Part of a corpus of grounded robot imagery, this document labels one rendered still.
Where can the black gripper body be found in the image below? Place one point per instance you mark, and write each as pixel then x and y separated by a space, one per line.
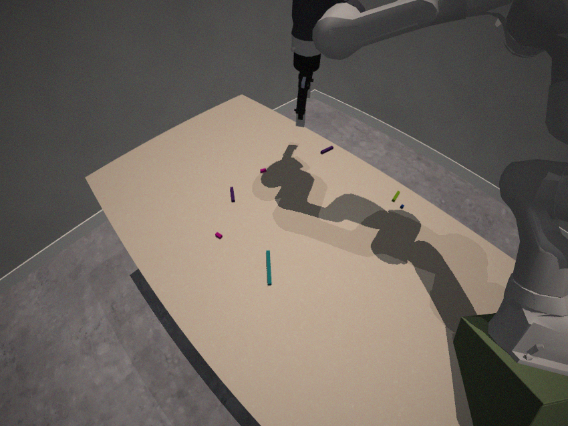
pixel 306 65

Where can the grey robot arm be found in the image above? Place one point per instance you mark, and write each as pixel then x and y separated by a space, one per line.
pixel 531 324

